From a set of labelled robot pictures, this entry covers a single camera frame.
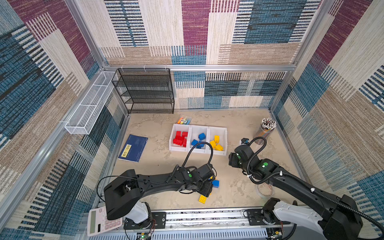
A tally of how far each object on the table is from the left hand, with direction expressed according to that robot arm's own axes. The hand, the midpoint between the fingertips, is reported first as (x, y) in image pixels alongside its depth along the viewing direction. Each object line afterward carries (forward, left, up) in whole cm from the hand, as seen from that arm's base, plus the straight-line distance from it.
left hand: (208, 187), depth 79 cm
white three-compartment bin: (+39, +7, -2) cm, 39 cm away
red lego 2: (+38, +18, -3) cm, 42 cm away
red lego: (+37, +13, -3) cm, 39 cm away
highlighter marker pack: (+49, +14, -2) cm, 51 cm away
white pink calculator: (-14, +53, -2) cm, 55 cm away
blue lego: (+34, +2, -2) cm, 34 cm away
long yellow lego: (-5, +3, -2) cm, 6 cm away
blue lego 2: (+30, +7, -3) cm, 31 cm away
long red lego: (+30, +18, -2) cm, 35 cm away
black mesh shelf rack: (+66, +42, +12) cm, 79 cm away
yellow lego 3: (+25, -9, -2) cm, 27 cm away
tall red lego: (+33, +17, -3) cm, 37 cm away
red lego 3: (+29, +13, -1) cm, 31 cm away
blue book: (+27, +47, -5) cm, 54 cm away
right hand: (+12, -15, +7) cm, 20 cm away
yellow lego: (+33, -8, -3) cm, 34 cm away
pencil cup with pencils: (+29, -35, +14) cm, 48 cm away
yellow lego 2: (+27, -5, -1) cm, 28 cm away
